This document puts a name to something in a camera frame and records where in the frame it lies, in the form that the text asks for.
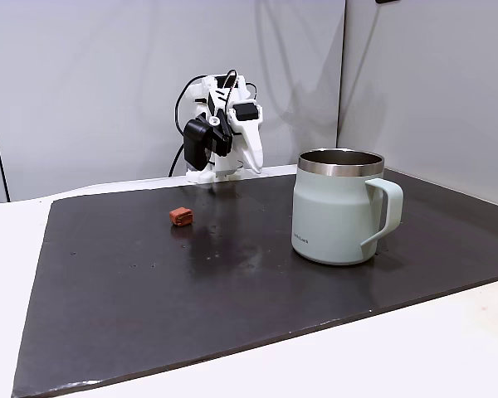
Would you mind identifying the red cube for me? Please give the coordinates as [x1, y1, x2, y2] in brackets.
[168, 206, 194, 228]

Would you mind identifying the pale green steel mug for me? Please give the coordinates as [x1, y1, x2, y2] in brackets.
[290, 148, 404, 266]

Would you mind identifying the dark grey table mat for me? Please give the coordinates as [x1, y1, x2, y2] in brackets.
[11, 167, 498, 398]

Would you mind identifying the thin motor wire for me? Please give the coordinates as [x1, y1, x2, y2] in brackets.
[221, 69, 239, 103]

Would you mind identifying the thick black camera cable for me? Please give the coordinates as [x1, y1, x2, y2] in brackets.
[174, 75, 209, 134]

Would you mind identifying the black base cable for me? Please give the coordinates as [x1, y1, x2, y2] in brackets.
[168, 144, 186, 178]

